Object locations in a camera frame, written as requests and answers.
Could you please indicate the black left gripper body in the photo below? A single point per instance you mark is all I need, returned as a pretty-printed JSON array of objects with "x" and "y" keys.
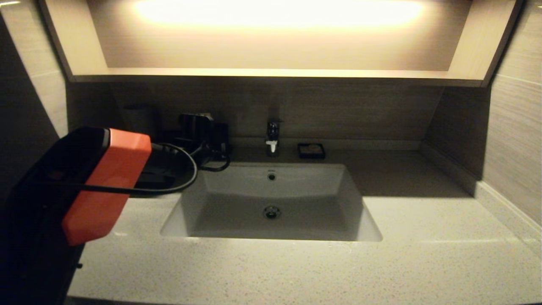
[{"x": 192, "y": 142}]

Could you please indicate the black cup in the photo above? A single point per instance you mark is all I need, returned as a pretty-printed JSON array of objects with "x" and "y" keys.
[{"x": 222, "y": 135}]

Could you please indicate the white sink basin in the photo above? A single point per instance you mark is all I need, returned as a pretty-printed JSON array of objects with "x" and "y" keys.
[{"x": 296, "y": 186}]

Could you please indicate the black soap dish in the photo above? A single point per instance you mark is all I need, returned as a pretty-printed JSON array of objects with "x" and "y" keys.
[{"x": 311, "y": 157}]

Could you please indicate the warm light strip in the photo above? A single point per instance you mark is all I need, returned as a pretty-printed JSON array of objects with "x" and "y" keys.
[{"x": 275, "y": 15}]

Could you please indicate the chrome sink drain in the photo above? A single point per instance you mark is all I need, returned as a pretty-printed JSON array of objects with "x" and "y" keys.
[{"x": 272, "y": 212}]

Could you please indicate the wooden wall shelf niche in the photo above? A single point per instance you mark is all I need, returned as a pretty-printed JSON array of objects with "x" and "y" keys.
[{"x": 76, "y": 42}]

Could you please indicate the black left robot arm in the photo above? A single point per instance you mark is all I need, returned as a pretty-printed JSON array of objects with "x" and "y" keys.
[{"x": 42, "y": 203}]

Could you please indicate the grey cup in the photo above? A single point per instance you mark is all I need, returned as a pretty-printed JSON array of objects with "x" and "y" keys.
[{"x": 139, "y": 120}]

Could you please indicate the black amenity drawer box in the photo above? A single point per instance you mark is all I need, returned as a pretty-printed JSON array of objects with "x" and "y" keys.
[{"x": 163, "y": 171}]

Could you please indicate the chrome faucet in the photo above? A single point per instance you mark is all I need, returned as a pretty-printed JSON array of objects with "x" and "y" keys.
[{"x": 273, "y": 131}]

